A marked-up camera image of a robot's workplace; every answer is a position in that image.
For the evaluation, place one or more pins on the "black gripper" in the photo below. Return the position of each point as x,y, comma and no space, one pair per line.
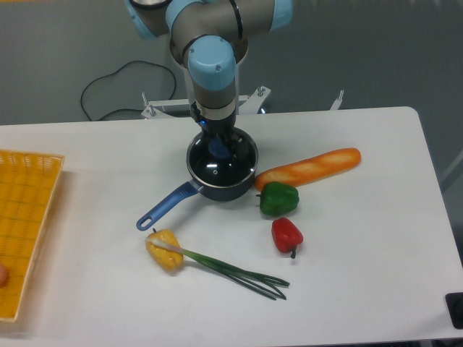
220,122

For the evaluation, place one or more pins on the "glass lid blue knob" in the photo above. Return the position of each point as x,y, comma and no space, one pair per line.
220,170

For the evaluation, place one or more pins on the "dark blue saucepan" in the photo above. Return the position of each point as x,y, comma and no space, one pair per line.
189,189

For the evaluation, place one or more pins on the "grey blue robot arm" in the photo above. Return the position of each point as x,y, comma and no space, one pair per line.
205,37

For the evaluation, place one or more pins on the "green bell pepper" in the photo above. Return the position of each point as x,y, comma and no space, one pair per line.
277,199

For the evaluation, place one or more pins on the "orange baguette bread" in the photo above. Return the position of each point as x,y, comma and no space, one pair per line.
312,169

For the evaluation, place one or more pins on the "red bell pepper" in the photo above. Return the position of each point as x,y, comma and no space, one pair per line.
286,236

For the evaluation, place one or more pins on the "yellow bell pepper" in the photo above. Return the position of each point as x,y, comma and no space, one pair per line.
168,260

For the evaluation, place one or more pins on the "green spring onion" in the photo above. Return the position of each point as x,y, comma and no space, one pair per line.
262,284

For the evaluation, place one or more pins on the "yellow woven basket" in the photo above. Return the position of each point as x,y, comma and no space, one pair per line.
28,184

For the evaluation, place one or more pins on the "black device table corner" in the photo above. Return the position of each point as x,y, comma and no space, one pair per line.
454,302

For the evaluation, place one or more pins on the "white table leg bracket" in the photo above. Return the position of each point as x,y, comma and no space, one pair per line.
337,102

